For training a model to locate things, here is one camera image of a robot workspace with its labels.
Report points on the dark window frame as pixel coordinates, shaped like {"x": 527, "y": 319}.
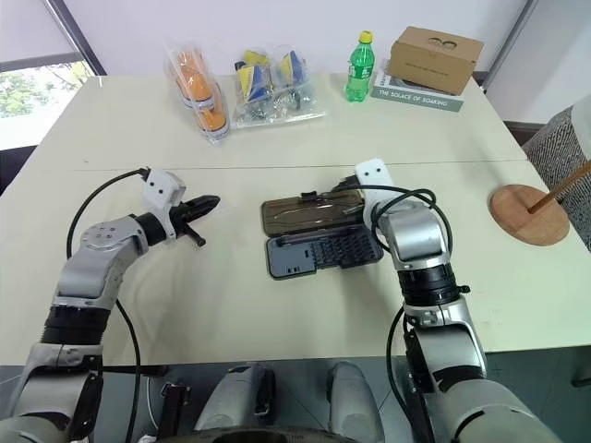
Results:
{"x": 76, "y": 32}

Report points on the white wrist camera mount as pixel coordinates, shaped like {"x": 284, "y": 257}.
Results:
{"x": 159, "y": 189}
{"x": 371, "y": 173}

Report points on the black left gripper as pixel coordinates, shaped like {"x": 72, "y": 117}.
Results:
{"x": 181, "y": 213}

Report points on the dark screwdriver bit case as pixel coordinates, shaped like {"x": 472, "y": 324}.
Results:
{"x": 295, "y": 265}

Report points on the green soda bottle yellow cap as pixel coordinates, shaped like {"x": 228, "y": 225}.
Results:
{"x": 360, "y": 69}

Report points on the black bracket under table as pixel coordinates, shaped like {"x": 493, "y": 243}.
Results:
{"x": 175, "y": 408}

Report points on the round wooden base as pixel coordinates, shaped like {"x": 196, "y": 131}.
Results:
{"x": 522, "y": 221}

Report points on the grey speckled fabric chair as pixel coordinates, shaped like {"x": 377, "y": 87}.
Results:
{"x": 554, "y": 147}

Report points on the thin wooden stick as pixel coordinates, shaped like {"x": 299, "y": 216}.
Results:
{"x": 561, "y": 187}

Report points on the plastic bag of blue-yellow items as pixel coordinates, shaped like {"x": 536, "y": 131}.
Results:
{"x": 272, "y": 87}

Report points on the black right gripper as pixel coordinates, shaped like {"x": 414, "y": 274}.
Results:
{"x": 348, "y": 183}

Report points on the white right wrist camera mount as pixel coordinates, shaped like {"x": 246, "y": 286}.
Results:
{"x": 371, "y": 173}

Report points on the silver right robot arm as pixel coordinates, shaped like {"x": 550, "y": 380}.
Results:
{"x": 415, "y": 235}

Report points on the brown cardboard box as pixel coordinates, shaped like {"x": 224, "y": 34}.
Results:
{"x": 434, "y": 60}

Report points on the plastic bag of orange items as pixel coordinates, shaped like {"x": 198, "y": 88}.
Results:
{"x": 203, "y": 92}

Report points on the grey rounded robot leg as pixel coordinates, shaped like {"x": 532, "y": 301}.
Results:
{"x": 353, "y": 401}
{"x": 235, "y": 401}

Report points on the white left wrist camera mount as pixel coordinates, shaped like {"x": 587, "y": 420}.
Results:
{"x": 159, "y": 189}

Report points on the grey-green book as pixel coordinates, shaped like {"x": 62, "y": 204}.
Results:
{"x": 415, "y": 99}

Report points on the grey metal door frame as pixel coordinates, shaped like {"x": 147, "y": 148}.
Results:
{"x": 512, "y": 37}

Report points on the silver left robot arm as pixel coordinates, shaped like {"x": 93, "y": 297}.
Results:
{"x": 92, "y": 272}

